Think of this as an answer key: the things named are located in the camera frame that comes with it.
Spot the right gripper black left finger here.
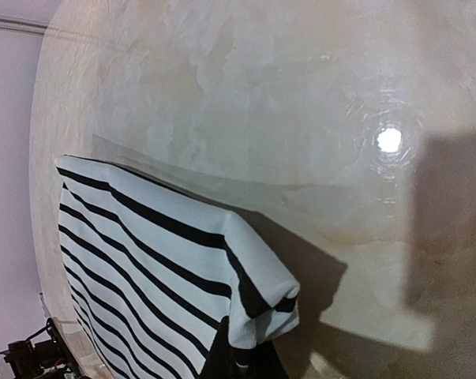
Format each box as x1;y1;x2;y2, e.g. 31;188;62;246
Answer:
200;317;238;379

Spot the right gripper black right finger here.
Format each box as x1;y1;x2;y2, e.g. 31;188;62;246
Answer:
235;341;289;379

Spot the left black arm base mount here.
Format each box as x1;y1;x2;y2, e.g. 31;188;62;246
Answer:
0;318;84;379

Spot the black white striped shirt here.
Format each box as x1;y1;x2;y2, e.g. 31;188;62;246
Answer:
54;156;300;378

